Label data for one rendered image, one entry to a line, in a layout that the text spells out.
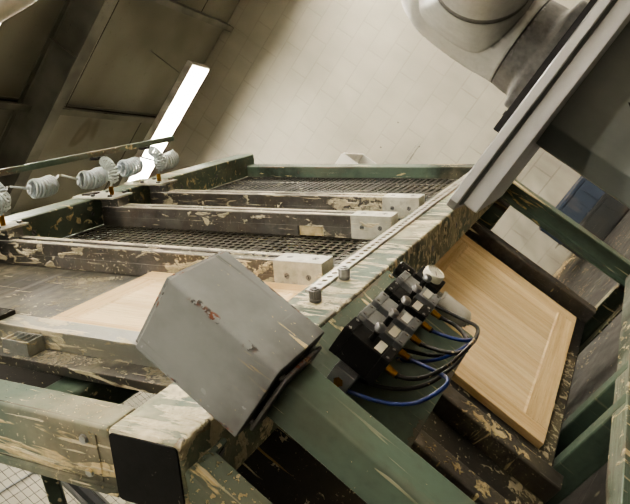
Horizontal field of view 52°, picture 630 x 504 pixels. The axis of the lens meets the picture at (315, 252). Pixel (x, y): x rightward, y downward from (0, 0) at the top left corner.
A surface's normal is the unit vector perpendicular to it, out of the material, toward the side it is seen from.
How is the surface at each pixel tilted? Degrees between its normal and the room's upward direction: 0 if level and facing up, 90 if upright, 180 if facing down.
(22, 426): 90
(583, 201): 90
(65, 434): 90
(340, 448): 90
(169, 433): 54
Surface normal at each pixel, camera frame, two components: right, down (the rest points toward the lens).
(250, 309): 0.47, -0.74
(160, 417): -0.07, -0.96
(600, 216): -0.30, 0.07
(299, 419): -0.44, 0.27
